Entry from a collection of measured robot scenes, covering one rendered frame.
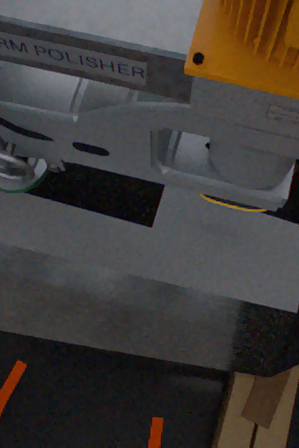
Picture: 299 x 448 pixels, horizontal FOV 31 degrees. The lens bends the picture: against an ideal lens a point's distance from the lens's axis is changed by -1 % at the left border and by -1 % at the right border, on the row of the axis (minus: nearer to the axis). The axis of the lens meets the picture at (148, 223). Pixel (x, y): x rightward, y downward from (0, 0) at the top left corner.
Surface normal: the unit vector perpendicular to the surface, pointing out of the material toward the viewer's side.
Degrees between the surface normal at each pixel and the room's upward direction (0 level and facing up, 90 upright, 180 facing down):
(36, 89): 4
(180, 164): 0
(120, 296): 45
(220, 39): 0
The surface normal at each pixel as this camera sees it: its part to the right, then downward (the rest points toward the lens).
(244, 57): -0.02, -0.29
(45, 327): -0.18, 0.44
